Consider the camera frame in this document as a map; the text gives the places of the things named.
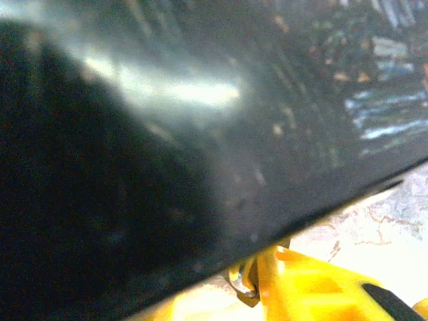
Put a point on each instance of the yellow padlock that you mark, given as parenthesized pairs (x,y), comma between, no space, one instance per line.
(301,291)

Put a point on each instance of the starry night print box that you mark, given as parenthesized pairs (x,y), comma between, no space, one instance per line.
(274,110)

